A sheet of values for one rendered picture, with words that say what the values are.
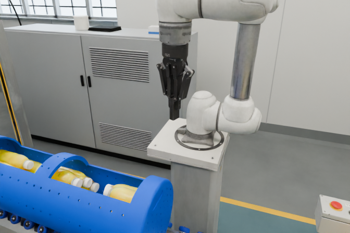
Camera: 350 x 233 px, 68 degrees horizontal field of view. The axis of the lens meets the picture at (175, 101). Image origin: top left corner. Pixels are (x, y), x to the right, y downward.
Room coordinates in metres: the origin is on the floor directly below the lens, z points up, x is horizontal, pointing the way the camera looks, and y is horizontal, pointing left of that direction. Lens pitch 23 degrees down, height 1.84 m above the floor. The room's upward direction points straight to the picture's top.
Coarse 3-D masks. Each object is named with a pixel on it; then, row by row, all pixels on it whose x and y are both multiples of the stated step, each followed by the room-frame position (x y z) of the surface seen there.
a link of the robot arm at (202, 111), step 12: (192, 96) 1.32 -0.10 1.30; (204, 96) 1.27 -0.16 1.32; (192, 108) 1.26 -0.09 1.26; (204, 108) 1.24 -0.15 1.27; (216, 108) 1.24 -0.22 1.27; (192, 120) 1.26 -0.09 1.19; (204, 120) 1.23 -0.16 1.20; (216, 120) 1.21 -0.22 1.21; (192, 132) 1.26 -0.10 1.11; (204, 132) 1.25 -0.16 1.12
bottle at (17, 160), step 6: (0, 150) 1.04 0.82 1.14; (6, 150) 1.05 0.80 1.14; (0, 156) 1.00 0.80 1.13; (6, 156) 1.00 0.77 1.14; (12, 156) 0.99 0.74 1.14; (18, 156) 0.99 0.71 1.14; (24, 156) 1.01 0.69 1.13; (12, 162) 0.97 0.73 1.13; (18, 162) 0.96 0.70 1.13; (24, 162) 0.97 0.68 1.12; (18, 168) 0.96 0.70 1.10; (24, 168) 0.96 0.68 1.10
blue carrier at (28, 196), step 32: (64, 160) 0.84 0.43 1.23; (0, 192) 0.77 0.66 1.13; (32, 192) 0.73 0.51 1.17; (64, 192) 0.70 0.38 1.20; (96, 192) 0.91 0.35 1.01; (160, 192) 0.70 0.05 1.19; (64, 224) 0.65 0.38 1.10; (96, 224) 0.61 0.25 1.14; (128, 224) 0.59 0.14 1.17; (160, 224) 0.69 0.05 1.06
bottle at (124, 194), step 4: (112, 188) 0.75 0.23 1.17; (116, 188) 0.74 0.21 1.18; (120, 188) 0.73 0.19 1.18; (124, 188) 0.74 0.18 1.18; (128, 188) 0.74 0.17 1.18; (108, 192) 0.73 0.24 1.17; (112, 192) 0.72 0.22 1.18; (116, 192) 0.72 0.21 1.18; (120, 192) 0.71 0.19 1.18; (124, 192) 0.71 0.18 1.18; (128, 192) 0.71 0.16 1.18; (132, 192) 0.71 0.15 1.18; (108, 196) 0.73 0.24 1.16; (112, 196) 0.71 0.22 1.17; (116, 196) 0.71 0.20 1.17; (120, 196) 0.70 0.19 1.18; (124, 196) 0.70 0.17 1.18; (128, 196) 0.70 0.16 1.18; (132, 196) 0.70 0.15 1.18; (124, 200) 0.69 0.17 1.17; (128, 200) 0.69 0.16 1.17
